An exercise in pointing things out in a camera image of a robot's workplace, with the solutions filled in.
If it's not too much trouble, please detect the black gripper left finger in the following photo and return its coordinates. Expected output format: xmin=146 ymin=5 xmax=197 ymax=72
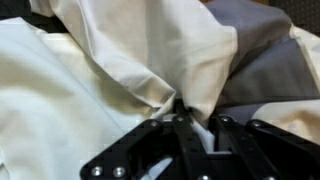
xmin=79 ymin=99 xmax=215 ymax=180

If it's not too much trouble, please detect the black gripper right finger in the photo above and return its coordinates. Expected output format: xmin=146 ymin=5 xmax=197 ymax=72
xmin=209 ymin=114 xmax=320 ymax=180

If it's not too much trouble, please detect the white cloth with grey stripe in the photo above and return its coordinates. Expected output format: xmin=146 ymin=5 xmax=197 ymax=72
xmin=0 ymin=0 xmax=320 ymax=180

